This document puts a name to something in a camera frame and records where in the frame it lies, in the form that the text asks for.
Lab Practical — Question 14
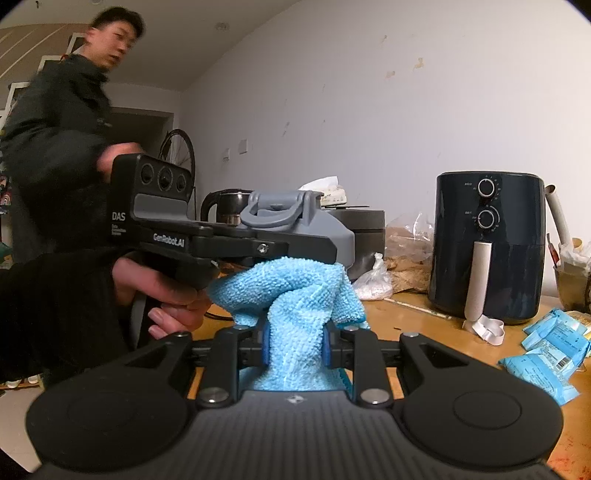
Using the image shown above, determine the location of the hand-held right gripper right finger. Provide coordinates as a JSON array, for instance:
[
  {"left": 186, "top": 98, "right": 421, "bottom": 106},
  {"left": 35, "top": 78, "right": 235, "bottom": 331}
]
[{"left": 322, "top": 322, "right": 468, "bottom": 409}]

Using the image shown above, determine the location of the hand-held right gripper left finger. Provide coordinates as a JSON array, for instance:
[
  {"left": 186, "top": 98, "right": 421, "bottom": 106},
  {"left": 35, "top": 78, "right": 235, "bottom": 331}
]
[{"left": 121, "top": 322, "right": 271, "bottom": 409}]

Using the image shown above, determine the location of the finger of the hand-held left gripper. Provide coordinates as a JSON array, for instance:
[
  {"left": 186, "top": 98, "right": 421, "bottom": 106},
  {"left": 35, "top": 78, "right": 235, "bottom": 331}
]
[{"left": 191, "top": 232, "right": 339, "bottom": 267}]

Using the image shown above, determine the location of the blue microfiber cloth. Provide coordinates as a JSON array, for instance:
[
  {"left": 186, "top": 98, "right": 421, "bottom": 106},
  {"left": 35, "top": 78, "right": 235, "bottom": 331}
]
[{"left": 208, "top": 257, "right": 370, "bottom": 393}]

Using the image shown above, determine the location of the clear shaker bottle grey lid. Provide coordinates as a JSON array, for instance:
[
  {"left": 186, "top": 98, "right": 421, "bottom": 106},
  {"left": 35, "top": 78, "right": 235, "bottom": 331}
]
[{"left": 240, "top": 189, "right": 356, "bottom": 269}]

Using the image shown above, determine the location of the person's left forearm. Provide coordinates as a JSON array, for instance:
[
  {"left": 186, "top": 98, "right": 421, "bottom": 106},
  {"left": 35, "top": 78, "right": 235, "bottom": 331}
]
[{"left": 0, "top": 251, "right": 139, "bottom": 385}]

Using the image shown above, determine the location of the person's left hand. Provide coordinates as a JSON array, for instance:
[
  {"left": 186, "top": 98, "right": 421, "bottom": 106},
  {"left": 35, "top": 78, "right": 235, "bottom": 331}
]
[{"left": 113, "top": 255, "right": 214, "bottom": 341}]

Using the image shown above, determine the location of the tissue pack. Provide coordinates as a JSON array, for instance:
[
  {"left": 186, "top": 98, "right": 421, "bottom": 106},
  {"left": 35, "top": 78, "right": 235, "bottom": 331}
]
[{"left": 298, "top": 176, "right": 348, "bottom": 208}]

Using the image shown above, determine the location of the steel electric kettle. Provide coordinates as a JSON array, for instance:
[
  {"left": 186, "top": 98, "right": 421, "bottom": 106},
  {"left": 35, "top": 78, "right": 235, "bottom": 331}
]
[{"left": 200, "top": 189, "right": 254, "bottom": 227}]

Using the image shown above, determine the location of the bicycle wheel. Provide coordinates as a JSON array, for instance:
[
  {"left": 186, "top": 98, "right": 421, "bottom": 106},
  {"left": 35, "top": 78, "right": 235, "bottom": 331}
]
[{"left": 159, "top": 129, "right": 197, "bottom": 205}]

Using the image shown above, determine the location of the small white plastic bag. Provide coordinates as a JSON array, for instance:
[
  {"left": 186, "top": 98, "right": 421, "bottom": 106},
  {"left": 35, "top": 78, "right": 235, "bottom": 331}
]
[{"left": 352, "top": 253, "right": 393, "bottom": 301}]

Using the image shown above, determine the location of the grey rice cooker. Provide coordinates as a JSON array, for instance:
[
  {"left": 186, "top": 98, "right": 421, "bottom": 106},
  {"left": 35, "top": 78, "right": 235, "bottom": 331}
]
[{"left": 323, "top": 205, "right": 386, "bottom": 283}]

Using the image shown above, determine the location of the thin white stick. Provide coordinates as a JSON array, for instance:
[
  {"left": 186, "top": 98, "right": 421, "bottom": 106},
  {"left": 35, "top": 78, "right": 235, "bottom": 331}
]
[{"left": 383, "top": 298, "right": 454, "bottom": 320}]

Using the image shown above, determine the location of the clear bag of brown food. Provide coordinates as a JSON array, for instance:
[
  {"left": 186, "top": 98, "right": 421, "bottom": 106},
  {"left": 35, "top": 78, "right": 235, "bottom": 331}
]
[{"left": 383, "top": 212, "right": 437, "bottom": 293}]

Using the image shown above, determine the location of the white lattice shelf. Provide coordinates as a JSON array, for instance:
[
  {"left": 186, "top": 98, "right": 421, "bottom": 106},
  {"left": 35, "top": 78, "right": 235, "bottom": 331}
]
[{"left": 0, "top": 32, "right": 89, "bottom": 117}]

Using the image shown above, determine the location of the black air fryer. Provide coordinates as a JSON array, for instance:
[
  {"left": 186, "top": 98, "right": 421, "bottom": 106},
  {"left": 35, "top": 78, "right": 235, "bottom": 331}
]
[{"left": 427, "top": 172, "right": 547, "bottom": 326}]

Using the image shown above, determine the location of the pair of slippers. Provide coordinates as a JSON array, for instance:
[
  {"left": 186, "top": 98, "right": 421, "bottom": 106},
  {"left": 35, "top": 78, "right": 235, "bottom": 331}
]
[{"left": 0, "top": 375, "right": 43, "bottom": 389}]

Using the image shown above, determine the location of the yellow packet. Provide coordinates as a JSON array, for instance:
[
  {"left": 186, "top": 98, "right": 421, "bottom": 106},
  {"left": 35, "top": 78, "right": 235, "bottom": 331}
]
[{"left": 566, "top": 311, "right": 591, "bottom": 334}]

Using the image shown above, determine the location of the wrapped brown jar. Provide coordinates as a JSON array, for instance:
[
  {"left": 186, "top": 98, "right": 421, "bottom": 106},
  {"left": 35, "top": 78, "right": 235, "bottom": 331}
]
[{"left": 551, "top": 240, "right": 591, "bottom": 313}]

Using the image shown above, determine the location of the white paper tube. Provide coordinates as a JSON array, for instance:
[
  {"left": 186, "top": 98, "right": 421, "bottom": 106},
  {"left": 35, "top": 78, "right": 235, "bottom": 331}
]
[{"left": 545, "top": 185, "right": 573, "bottom": 246}]

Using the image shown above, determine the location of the white ribbon strap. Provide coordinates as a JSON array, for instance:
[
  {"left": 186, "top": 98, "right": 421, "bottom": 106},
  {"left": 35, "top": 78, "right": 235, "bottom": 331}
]
[{"left": 463, "top": 314, "right": 505, "bottom": 345}]

